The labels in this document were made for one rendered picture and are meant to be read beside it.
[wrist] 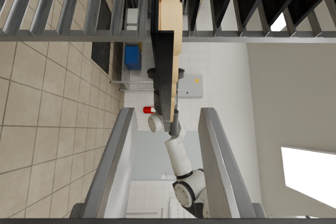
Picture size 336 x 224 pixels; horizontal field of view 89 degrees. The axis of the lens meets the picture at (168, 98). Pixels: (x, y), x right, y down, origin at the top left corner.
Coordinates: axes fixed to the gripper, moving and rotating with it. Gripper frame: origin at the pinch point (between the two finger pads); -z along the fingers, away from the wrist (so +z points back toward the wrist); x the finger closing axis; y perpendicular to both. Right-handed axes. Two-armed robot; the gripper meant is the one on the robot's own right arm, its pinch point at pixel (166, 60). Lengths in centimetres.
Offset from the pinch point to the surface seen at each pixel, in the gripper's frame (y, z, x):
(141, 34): -7.6, -7.3, -8.7
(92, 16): -13.0, -12.9, -27.1
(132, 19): -331, -5, -72
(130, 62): -277, 69, -73
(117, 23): -10.9, -10.7, -17.8
